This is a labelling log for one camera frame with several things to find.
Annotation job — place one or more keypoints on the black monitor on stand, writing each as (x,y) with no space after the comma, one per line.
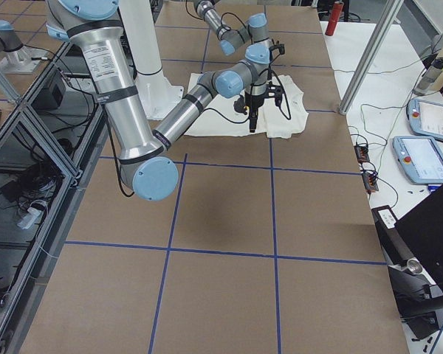
(420,303)

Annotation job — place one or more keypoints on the teach pendant tablet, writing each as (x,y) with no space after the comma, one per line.
(426,118)
(420,158)

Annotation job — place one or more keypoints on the orange circuit board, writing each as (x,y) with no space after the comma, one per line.
(370,179)
(361,152)

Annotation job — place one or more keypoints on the third robot arm on floor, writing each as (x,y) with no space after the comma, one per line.
(18,58)

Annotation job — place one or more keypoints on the lower orange circuit board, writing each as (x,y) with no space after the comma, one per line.
(370,179)

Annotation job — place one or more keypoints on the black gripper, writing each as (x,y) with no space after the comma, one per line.
(251,103)

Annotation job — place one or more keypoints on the black box with label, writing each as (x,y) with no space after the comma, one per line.
(391,241)

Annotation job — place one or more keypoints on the upper teach pendant tablet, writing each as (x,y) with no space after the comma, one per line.
(426,118)

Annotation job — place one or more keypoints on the aluminium frame post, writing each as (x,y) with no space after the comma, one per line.
(381,29)

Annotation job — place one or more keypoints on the red cylinder bottle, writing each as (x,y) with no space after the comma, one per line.
(334,17)

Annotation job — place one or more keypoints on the cream long sleeve cat shirt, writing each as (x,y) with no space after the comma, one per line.
(215,107)

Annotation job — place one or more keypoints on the upper orange circuit board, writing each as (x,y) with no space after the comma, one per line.
(361,152)

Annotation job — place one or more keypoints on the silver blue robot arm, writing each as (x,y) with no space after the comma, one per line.
(255,30)
(96,28)

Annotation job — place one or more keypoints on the lower teach pendant tablet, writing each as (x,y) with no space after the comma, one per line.
(420,158)

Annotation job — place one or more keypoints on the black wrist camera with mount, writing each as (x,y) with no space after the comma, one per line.
(275,92)

